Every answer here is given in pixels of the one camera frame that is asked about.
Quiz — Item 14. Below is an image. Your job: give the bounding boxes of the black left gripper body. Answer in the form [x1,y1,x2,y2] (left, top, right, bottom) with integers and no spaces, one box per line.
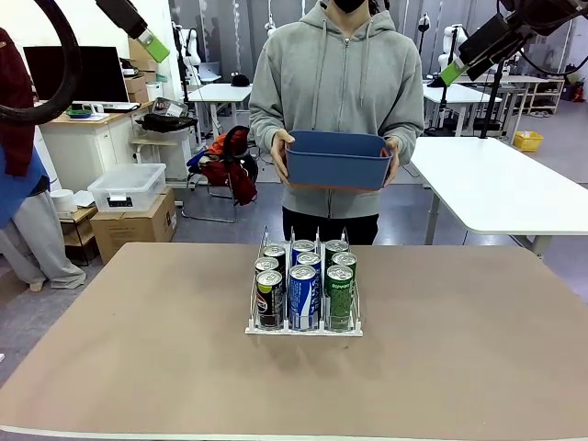
[95,0,149,41]

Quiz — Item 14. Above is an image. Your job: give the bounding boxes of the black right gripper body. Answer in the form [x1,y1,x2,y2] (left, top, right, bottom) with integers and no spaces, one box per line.
[458,12,525,83]

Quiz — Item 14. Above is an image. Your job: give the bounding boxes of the blue plastic bin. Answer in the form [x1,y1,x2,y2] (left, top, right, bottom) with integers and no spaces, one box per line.
[284,130,394,191]

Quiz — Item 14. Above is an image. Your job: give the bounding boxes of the black Pepsi can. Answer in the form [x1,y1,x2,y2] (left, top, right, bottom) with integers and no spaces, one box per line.
[255,269,286,328]

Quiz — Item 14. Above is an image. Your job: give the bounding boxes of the person right forearm gray sleeve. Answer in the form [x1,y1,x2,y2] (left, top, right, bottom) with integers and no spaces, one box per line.
[247,105,295,153]

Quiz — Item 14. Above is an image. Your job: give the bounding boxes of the clear white can dispenser rack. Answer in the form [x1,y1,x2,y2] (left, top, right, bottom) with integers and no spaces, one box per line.
[244,225,365,337]

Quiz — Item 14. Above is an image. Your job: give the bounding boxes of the person left hand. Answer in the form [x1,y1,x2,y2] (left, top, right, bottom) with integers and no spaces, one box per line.
[383,136,401,187]

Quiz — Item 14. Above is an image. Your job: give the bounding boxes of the person right hand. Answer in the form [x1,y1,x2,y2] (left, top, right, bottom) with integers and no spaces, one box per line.
[270,128,296,187]

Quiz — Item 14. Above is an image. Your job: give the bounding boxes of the tall cardboard box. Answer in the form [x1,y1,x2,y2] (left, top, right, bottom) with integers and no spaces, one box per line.
[127,36,160,73]

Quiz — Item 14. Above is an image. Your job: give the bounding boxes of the white background table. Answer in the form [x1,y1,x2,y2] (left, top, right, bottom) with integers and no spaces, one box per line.
[187,82,254,139]
[421,82,504,137]

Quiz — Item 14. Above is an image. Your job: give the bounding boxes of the black tripod stand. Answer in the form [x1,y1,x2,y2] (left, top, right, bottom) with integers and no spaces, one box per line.
[480,59,514,139]
[426,27,460,134]

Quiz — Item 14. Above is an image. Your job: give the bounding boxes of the small cardboard box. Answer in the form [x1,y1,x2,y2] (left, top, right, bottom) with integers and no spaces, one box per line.
[123,73,151,103]

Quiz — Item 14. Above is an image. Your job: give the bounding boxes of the wooden workbench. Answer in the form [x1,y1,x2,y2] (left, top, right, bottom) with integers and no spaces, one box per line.
[452,73,566,116]

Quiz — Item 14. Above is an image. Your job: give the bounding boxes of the black studio lamp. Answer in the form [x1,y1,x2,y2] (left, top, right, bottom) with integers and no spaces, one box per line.
[415,12,433,70]

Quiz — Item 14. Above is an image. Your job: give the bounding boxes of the black computer monitor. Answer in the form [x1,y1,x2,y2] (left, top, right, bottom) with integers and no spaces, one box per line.
[22,45,130,103]

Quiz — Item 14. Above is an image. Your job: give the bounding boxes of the tray of packaged items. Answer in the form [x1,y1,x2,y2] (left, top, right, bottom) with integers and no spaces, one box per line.
[153,96,189,119]

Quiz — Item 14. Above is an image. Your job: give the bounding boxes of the white keyboard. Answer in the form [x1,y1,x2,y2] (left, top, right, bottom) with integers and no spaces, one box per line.
[91,101,141,113]

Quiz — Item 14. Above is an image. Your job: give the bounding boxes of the black bag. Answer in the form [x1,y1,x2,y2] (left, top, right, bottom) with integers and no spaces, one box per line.
[135,113,199,132]

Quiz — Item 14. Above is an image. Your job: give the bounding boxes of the small white side table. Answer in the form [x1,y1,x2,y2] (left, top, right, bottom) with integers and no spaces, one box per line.
[130,128,197,183]

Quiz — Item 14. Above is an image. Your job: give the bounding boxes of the yellow plastic basket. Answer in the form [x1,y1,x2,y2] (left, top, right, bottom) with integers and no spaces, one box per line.
[513,130,545,153]

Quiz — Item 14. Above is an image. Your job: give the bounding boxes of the wooden-top white desk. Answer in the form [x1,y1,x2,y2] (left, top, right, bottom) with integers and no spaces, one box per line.
[35,99,155,194]

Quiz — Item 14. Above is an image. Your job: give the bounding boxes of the person in gray hoodie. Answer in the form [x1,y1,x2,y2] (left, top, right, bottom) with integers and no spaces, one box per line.
[247,0,426,247]

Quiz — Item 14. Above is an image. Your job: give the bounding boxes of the large white table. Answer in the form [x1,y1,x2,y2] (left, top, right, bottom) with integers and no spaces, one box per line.
[406,136,588,256]

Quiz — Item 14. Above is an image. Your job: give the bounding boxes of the black office chair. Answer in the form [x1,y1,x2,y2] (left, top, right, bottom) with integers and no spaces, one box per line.
[182,124,261,225]

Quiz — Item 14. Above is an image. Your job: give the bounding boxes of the clear plastic storage box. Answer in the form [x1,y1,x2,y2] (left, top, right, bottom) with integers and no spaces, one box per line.
[86,163,167,213]

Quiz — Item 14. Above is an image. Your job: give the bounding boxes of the bystander in dark top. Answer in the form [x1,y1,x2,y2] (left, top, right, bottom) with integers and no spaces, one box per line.
[0,27,87,291]

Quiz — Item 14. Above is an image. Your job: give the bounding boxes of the red jacket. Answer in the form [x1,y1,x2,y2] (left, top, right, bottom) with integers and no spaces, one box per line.
[199,132,259,207]

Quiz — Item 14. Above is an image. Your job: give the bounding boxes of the white paper roll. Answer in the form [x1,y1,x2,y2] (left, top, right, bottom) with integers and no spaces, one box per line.
[50,188,79,215]

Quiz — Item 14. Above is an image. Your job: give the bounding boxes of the large cardboard box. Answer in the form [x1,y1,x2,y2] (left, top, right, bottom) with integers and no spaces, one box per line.
[90,187,178,266]

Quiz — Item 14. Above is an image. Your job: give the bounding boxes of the small wooden rack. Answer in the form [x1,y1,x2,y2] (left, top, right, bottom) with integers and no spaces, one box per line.
[57,205,100,267]

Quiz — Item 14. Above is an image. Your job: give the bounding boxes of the black sleeved right arm cable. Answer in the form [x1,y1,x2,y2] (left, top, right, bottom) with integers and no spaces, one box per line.
[498,0,585,77]

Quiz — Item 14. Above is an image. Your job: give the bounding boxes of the black sleeved arm cable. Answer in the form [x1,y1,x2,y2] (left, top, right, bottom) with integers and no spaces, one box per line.
[498,0,585,77]
[0,0,84,126]

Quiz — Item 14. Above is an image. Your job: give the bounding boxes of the black sleeved left arm cable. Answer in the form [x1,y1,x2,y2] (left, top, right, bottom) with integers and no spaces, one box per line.
[0,0,84,126]

